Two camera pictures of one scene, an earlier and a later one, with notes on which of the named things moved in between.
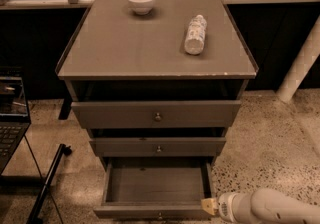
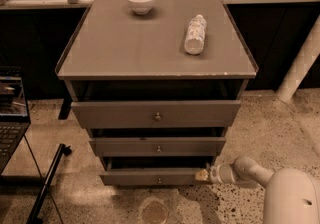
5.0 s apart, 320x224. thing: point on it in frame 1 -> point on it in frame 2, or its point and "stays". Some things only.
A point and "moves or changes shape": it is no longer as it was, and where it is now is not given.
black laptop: x=14 y=120 stays
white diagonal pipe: x=303 y=64 stays
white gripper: x=226 y=206 -> x=215 y=174
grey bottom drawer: x=155 y=188 moves or changes shape
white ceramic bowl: x=141 y=1 stays
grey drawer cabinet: x=157 y=78 stays
